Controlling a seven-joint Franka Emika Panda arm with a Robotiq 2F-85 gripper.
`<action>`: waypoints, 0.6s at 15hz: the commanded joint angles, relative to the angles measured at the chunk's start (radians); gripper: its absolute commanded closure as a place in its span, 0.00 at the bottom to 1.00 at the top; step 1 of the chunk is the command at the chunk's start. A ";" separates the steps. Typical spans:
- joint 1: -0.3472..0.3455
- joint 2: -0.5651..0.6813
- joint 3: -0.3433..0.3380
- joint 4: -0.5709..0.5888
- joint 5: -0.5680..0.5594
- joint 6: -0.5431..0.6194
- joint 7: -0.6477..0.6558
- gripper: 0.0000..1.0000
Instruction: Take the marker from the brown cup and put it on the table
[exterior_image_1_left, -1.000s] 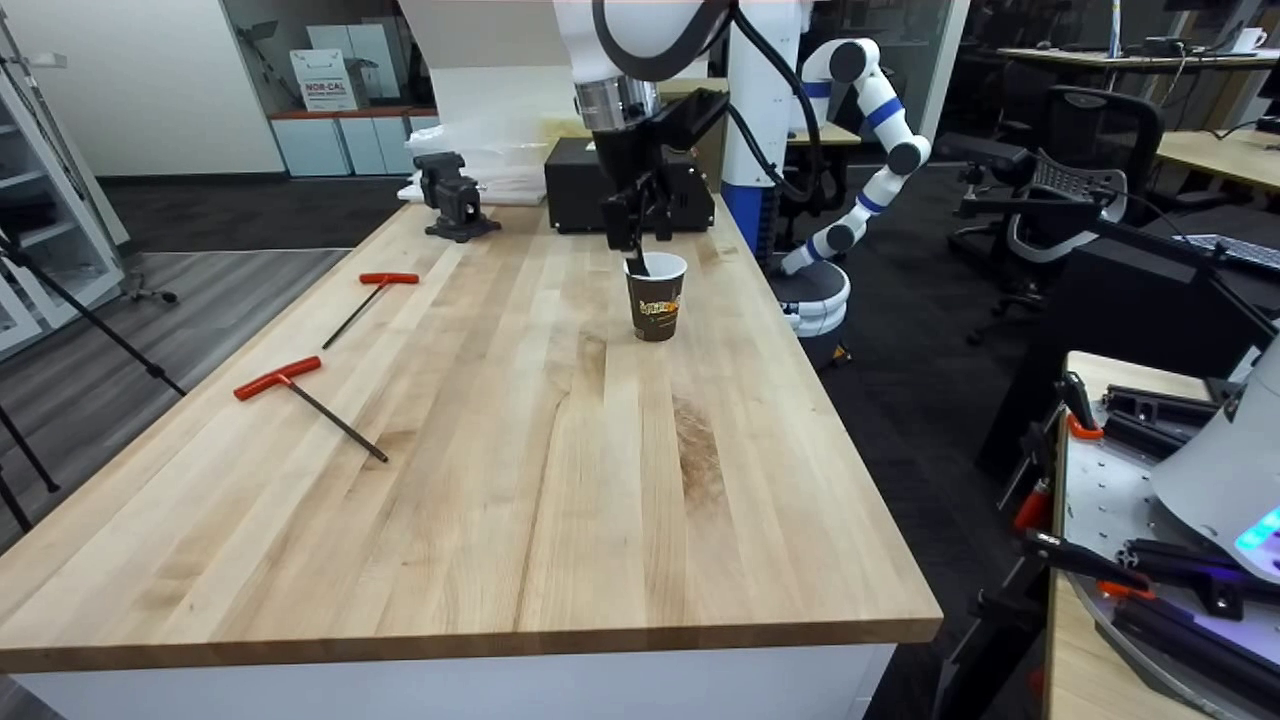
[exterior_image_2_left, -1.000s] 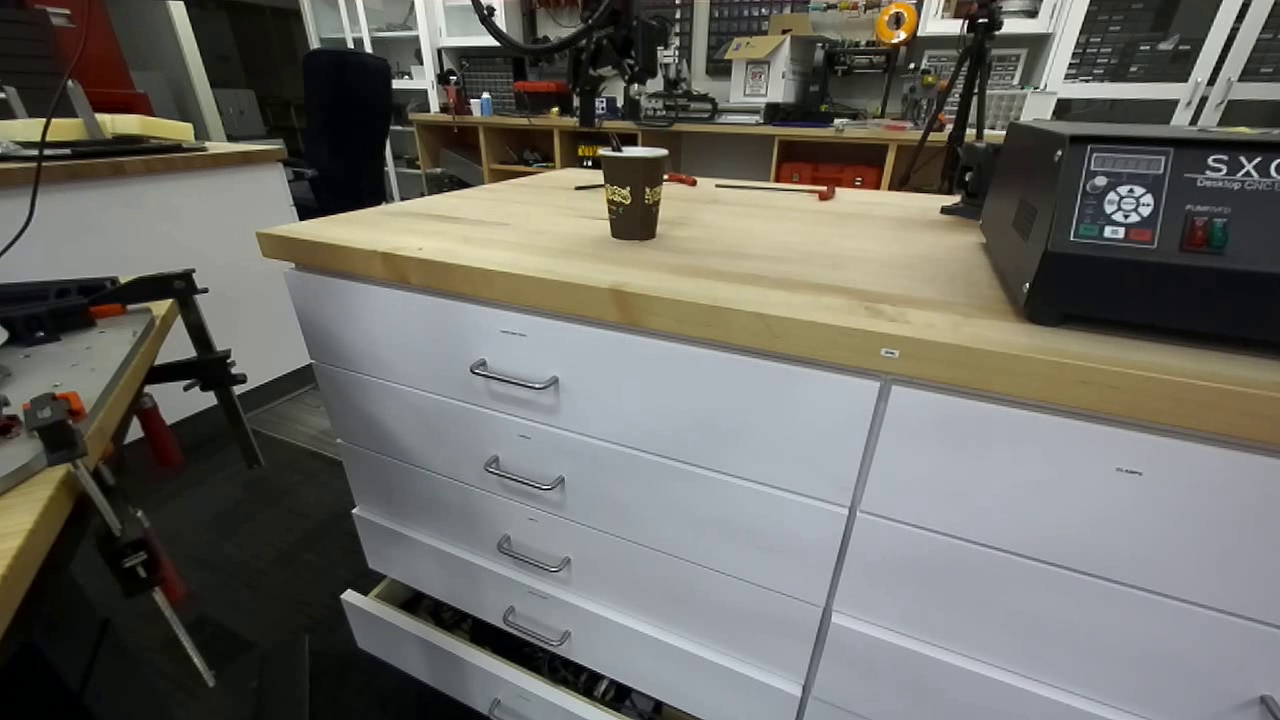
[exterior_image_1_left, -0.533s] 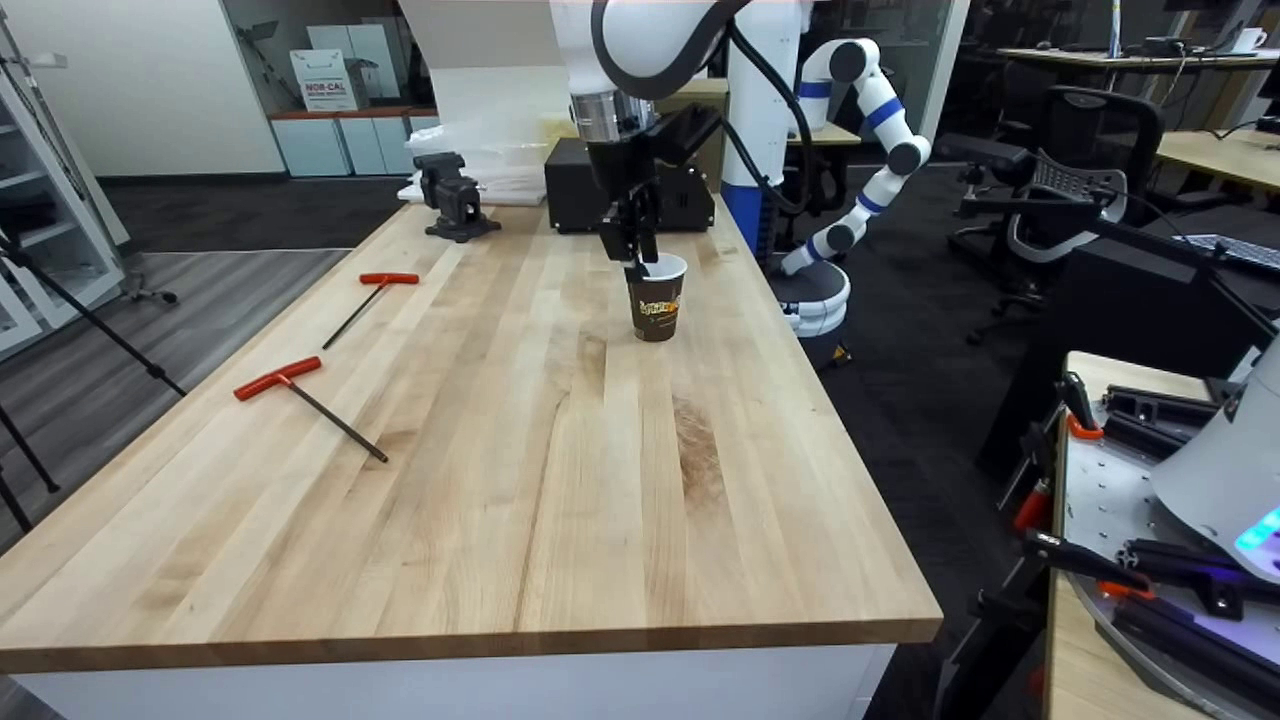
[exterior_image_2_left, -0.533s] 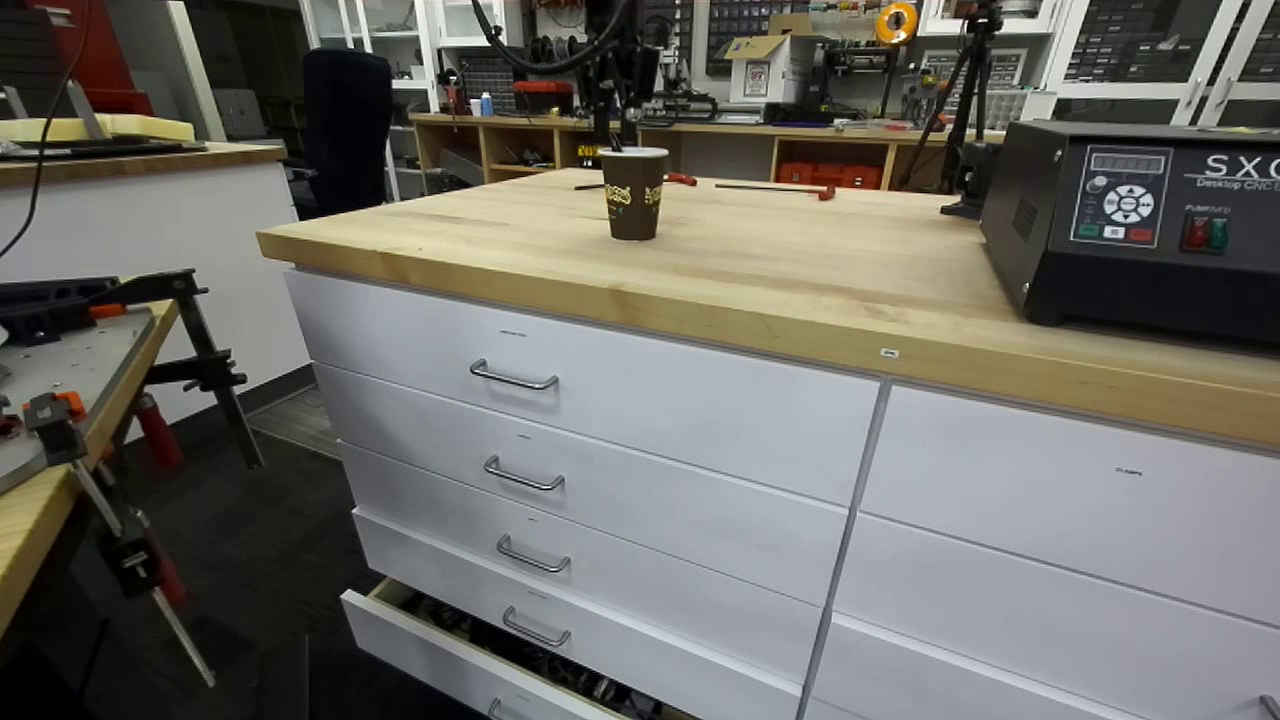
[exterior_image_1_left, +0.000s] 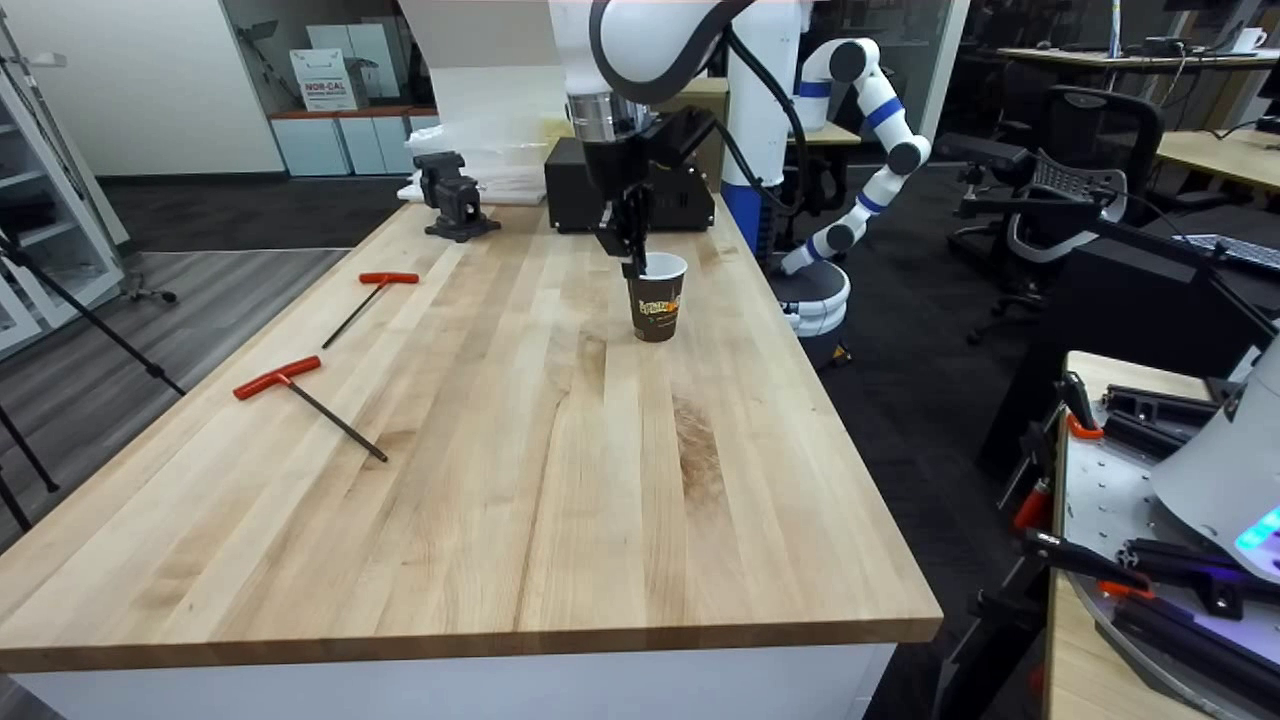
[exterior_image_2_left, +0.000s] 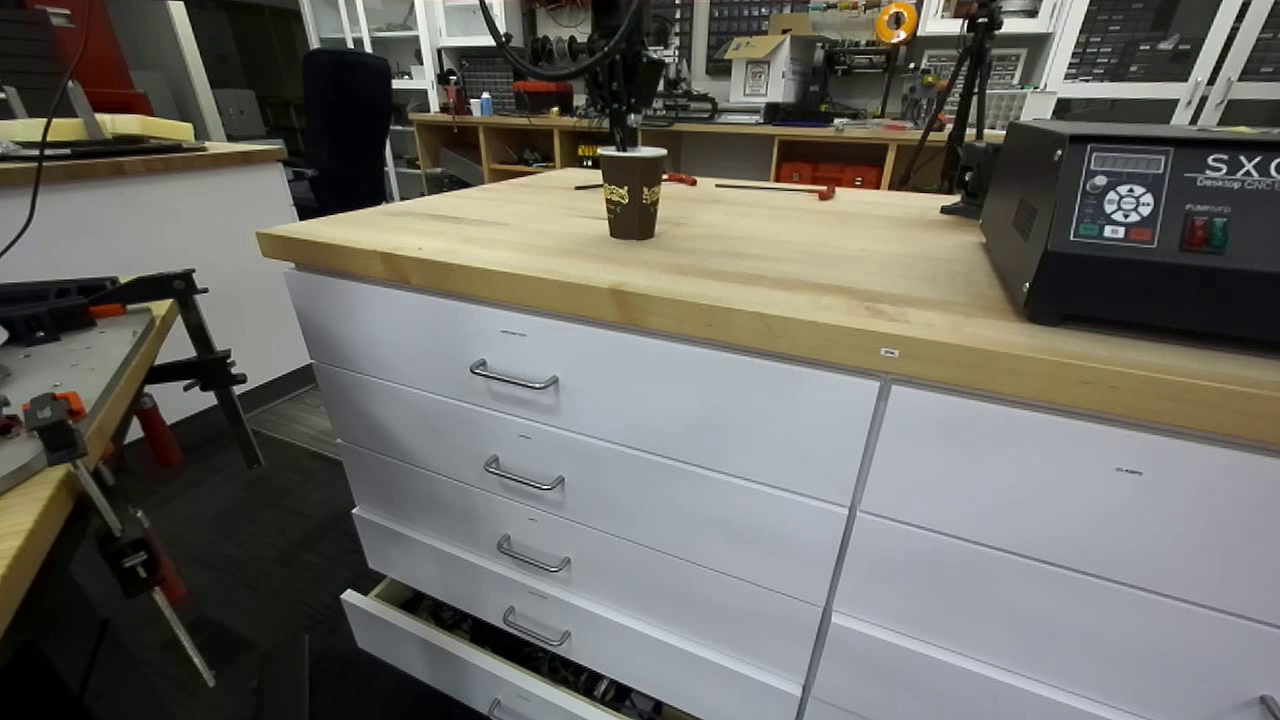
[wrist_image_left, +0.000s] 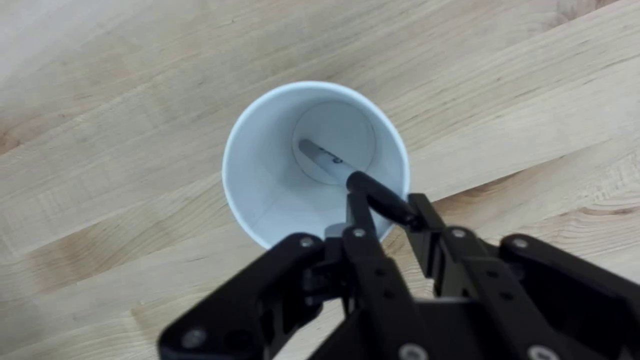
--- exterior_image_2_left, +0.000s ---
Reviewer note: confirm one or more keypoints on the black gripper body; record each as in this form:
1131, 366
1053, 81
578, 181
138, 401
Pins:
623, 81

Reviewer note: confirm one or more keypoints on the brown paper cup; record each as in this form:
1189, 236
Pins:
635, 196

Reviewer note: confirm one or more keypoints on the wooden shelf unit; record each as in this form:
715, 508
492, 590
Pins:
747, 142

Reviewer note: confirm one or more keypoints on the small cardboard house box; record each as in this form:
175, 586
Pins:
761, 64

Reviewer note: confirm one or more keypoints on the red storage bins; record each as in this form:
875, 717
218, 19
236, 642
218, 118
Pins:
826, 173

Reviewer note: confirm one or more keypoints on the black office chair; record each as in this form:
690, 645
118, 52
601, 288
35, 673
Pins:
345, 126

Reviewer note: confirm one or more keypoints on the yellow tape roll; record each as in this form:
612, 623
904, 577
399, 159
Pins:
896, 23

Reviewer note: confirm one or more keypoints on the white drawer cabinet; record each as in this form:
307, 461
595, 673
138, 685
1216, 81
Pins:
692, 423

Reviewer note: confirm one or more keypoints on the black folding stand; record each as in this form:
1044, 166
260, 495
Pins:
200, 355

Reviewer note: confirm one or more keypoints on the white counter wood top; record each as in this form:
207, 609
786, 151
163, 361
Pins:
147, 225

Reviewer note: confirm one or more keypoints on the black control box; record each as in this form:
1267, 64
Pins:
1146, 225

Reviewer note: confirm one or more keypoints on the white open drawer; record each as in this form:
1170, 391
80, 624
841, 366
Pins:
426, 650

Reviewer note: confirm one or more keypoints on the wooden side workbench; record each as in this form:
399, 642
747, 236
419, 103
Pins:
52, 401

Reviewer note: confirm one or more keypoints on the orange black bar clamp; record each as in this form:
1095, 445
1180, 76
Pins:
115, 526

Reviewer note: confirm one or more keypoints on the black camera tripod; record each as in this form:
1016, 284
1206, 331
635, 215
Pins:
979, 104

